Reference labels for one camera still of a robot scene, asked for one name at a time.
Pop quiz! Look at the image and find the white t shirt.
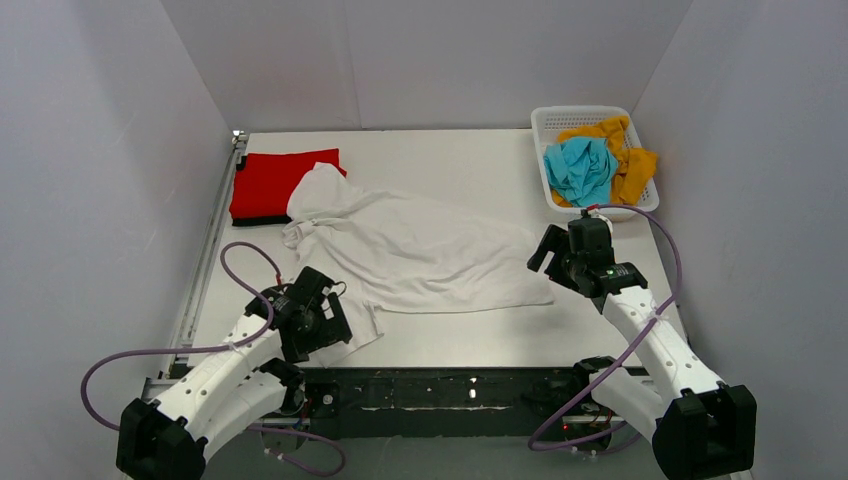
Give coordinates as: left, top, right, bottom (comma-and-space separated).
282, 163, 554, 367

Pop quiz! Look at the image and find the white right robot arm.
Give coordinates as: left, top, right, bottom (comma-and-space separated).
527, 207, 757, 479

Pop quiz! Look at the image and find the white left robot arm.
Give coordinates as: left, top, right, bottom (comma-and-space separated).
116, 267, 352, 479

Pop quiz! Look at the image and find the light blue crumpled t shirt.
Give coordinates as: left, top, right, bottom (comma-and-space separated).
543, 136, 618, 208

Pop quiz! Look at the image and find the mustard yellow crumpled t shirt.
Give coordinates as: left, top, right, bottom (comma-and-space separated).
542, 115, 658, 208

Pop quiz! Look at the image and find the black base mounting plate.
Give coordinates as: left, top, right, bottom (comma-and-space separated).
262, 367, 589, 440

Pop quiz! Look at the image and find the red folded t shirt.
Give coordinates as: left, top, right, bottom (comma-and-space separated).
229, 149, 347, 219

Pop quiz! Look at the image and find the aluminium frame rail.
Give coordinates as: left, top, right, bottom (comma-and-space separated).
122, 131, 250, 480

